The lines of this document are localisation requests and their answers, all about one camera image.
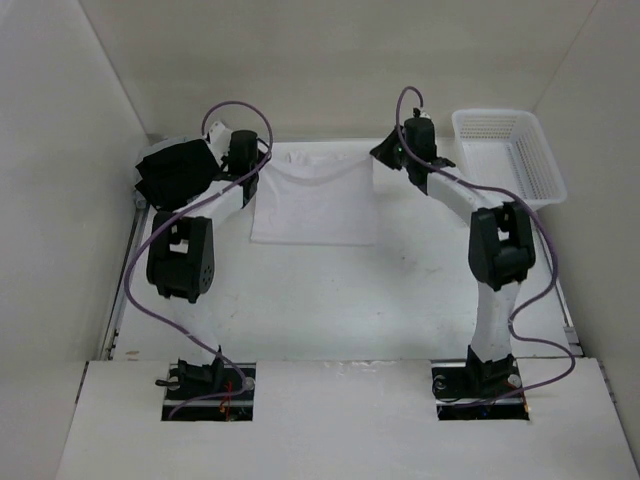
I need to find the white tank top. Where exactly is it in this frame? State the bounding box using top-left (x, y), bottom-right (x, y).
top-left (251, 151), bottom-right (377, 246)

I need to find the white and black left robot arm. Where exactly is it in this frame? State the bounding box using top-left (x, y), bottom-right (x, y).
top-left (136, 130), bottom-right (270, 305)

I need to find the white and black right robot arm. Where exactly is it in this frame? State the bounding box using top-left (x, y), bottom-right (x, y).
top-left (370, 116), bottom-right (536, 396)

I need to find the folded black tank top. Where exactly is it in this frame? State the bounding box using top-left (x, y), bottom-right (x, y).
top-left (135, 139), bottom-right (222, 211)

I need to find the white plastic basket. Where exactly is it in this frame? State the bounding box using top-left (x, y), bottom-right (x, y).
top-left (451, 109), bottom-right (567, 210)

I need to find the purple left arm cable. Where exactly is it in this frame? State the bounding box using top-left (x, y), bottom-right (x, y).
top-left (123, 101), bottom-right (275, 419)

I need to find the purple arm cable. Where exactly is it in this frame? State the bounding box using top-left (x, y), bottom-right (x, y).
top-left (123, 101), bottom-right (275, 419)
top-left (395, 86), bottom-right (577, 405)

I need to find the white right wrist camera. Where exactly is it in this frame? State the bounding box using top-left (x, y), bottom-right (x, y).
top-left (412, 107), bottom-right (432, 121)

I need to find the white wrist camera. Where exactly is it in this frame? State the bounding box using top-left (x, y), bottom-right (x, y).
top-left (204, 121), bottom-right (233, 159)
top-left (412, 107), bottom-right (432, 121)

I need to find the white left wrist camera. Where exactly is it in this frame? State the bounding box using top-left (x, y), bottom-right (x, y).
top-left (204, 121), bottom-right (233, 159)

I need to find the aluminium left table rail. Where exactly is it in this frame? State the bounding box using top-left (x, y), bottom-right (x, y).
top-left (97, 133), bottom-right (166, 361)

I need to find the aluminium table rail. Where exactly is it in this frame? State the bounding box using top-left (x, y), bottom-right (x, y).
top-left (521, 227), bottom-right (584, 358)
top-left (97, 133), bottom-right (166, 361)

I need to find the aluminium right table rail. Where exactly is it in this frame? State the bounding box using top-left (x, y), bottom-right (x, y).
top-left (521, 227), bottom-right (584, 358)

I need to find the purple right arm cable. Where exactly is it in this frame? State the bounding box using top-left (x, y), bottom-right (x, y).
top-left (395, 86), bottom-right (577, 405)

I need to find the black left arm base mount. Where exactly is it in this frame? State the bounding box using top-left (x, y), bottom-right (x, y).
top-left (155, 359), bottom-right (257, 422)

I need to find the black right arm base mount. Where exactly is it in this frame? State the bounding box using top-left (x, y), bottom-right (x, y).
top-left (431, 348), bottom-right (529, 421)

